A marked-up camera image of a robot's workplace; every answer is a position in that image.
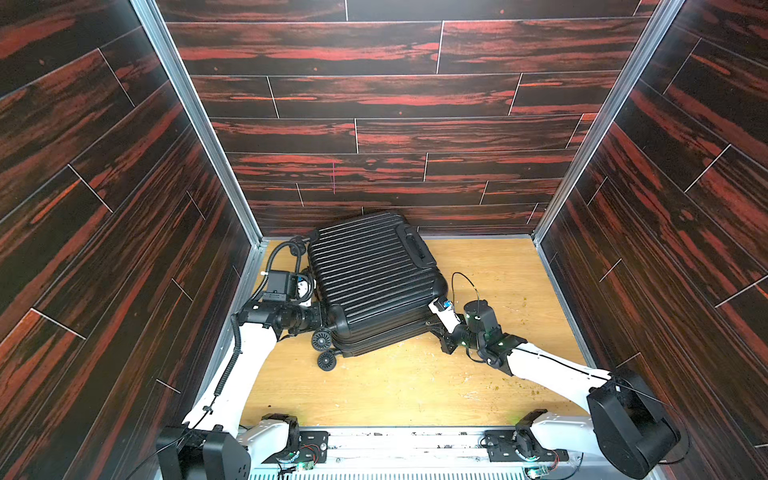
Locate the black hard-shell suitcase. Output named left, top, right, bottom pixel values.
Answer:
left=308, top=211, right=448, bottom=371

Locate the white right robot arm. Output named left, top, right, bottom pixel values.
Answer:
left=429, top=298, right=682, bottom=479

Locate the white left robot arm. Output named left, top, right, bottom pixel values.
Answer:
left=155, top=301, right=322, bottom=479

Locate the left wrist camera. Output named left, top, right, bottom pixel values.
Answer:
left=259, top=270, right=315, bottom=304

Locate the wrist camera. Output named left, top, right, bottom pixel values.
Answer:
left=429, top=297, right=461, bottom=333
left=259, top=270, right=315, bottom=304

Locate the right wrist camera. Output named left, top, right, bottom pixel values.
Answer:
left=429, top=297, right=461, bottom=333

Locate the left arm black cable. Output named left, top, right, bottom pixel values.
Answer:
left=203, top=236, right=308, bottom=415

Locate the aluminium corner post left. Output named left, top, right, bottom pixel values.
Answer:
left=130, top=0, right=265, bottom=248

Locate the aluminium corner post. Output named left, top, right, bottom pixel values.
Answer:
left=130, top=0, right=265, bottom=248
left=531, top=0, right=686, bottom=246

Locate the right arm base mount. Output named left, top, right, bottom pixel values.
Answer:
left=479, top=429, right=558, bottom=463

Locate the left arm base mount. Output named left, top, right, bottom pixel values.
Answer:
left=256, top=430, right=330, bottom=474

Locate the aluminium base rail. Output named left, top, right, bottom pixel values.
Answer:
left=250, top=427, right=625, bottom=479

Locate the aluminium corner post right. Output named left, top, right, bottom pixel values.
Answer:
left=531, top=0, right=686, bottom=246

